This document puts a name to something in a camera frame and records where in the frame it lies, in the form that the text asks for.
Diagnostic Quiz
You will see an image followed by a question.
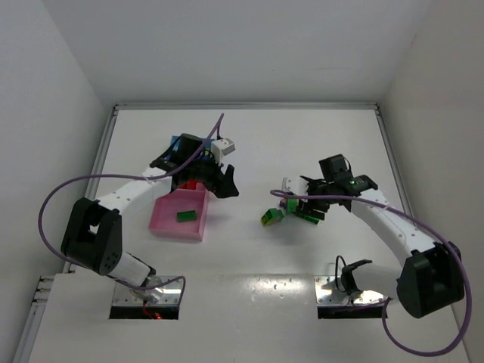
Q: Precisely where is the red lego brick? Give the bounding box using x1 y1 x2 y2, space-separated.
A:
178 180 205 191

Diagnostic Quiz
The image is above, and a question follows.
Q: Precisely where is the light blue bin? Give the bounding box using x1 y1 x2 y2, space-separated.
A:
170 135 181 150

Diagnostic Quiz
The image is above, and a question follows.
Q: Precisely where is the metal base plate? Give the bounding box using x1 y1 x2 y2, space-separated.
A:
112 275 184 308
314 275 386 307

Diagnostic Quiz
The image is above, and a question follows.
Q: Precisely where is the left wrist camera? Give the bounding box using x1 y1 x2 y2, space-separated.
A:
210 138 235 157

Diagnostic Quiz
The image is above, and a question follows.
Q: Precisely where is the lime green long lego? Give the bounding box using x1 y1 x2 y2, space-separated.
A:
294 212 320 225

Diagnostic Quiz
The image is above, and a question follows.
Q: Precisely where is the yellow-green small lego brick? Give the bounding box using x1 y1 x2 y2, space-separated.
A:
260 208 279 226

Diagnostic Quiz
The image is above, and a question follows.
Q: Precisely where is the large pink bin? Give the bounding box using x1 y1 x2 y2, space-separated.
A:
148 189 209 242

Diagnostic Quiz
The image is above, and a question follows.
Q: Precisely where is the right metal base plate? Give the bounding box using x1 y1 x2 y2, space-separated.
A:
314 275 386 307

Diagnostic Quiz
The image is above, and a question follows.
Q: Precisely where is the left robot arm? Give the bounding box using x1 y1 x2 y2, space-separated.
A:
61 133 239 290

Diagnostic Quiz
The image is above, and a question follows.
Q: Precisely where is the green lego plate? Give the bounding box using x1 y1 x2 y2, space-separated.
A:
176 209 197 222

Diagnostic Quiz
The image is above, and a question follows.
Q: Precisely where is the green lego brick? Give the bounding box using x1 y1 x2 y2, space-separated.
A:
286 199 299 215

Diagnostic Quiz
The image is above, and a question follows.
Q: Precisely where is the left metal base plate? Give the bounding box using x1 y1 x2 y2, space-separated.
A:
112 275 184 308

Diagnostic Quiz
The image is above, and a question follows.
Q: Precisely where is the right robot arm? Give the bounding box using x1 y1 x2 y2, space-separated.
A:
297 154 464 318

